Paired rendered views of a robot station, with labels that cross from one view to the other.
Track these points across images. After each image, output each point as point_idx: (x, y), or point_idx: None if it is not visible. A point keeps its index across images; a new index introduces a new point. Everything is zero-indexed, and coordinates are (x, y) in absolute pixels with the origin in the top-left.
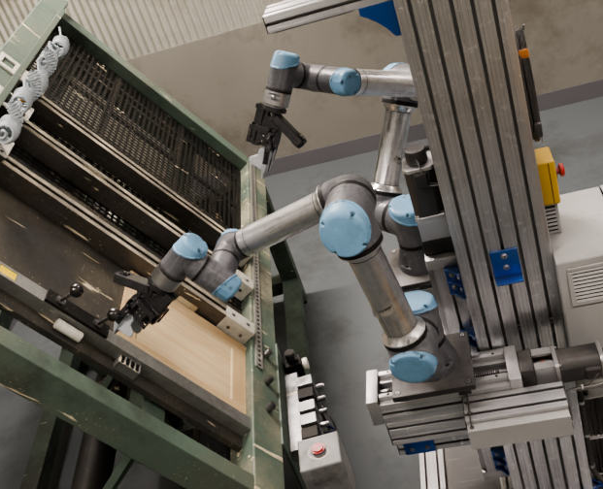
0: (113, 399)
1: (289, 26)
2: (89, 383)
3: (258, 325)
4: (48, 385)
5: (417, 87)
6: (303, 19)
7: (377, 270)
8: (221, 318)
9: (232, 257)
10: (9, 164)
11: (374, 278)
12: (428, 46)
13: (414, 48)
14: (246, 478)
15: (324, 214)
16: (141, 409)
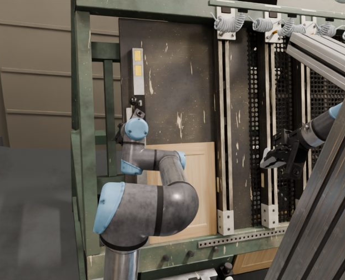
0: (89, 150)
1: (298, 58)
2: (90, 134)
3: (239, 238)
4: (79, 115)
5: (292, 220)
6: (308, 60)
7: (106, 259)
8: (221, 210)
9: (151, 161)
10: (220, 45)
11: (104, 260)
12: (330, 197)
13: (319, 180)
14: (92, 249)
15: (111, 182)
16: (94, 169)
